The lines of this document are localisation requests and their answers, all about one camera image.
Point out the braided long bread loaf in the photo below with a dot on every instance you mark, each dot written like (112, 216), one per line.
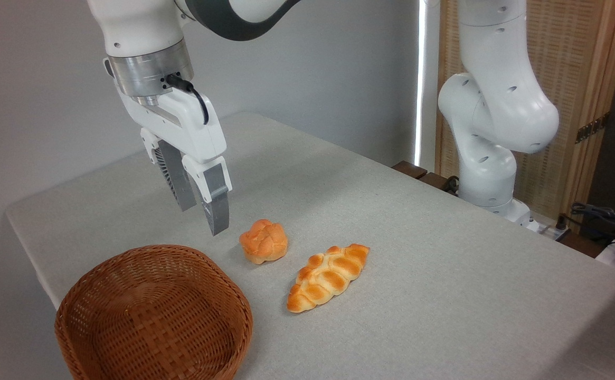
(327, 276)

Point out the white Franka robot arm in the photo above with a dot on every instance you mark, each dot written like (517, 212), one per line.
(497, 105)

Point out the grey tablecloth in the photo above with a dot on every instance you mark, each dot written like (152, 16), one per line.
(418, 253)

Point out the round orange bread roll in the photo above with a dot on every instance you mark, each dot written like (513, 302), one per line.
(264, 241)

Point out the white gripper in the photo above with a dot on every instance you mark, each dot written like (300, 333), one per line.
(191, 124)

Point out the wooden rattan folding screen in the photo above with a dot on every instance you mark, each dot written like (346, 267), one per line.
(576, 68)

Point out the metal screen hinge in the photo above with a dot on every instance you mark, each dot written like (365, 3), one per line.
(592, 128)

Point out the dark wooden block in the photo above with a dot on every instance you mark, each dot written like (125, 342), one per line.
(409, 169)
(435, 180)

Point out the brown woven wicker basket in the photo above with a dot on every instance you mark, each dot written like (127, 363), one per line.
(154, 314)

